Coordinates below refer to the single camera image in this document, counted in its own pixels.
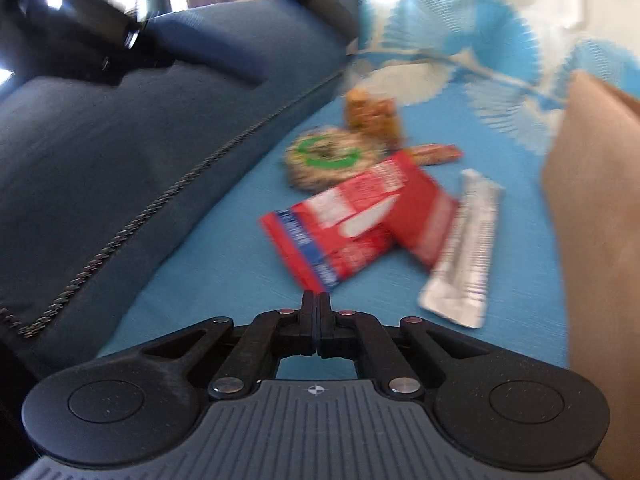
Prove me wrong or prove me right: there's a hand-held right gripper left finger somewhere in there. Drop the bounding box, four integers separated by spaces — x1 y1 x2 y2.
135 290 319 401

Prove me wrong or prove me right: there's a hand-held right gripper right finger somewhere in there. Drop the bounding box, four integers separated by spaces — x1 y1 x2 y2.
318 291 493 401

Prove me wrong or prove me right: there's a red packet with blue stripe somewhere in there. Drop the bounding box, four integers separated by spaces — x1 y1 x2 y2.
259 180 403 293

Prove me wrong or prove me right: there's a clear bag of biscuits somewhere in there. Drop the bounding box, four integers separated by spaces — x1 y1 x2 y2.
344 86 405 147

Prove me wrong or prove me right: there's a cardboard box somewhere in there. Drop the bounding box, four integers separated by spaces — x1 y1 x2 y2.
542 71 640 480

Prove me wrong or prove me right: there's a blue fan print blanket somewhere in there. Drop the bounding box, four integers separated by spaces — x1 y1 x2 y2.
97 0 640 373

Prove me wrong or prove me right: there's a silver foil snack packet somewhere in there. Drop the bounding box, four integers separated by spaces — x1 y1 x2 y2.
417 169 505 330

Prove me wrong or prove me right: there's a round green label snack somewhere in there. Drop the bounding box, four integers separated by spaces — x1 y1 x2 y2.
282 127 385 192

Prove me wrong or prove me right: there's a small red snack bar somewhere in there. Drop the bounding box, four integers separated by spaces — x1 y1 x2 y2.
407 144 465 167

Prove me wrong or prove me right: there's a blue fabric sofa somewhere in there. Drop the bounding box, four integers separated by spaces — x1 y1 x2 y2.
0 2 362 378

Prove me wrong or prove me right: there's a dark object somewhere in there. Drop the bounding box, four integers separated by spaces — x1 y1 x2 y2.
0 0 151 83

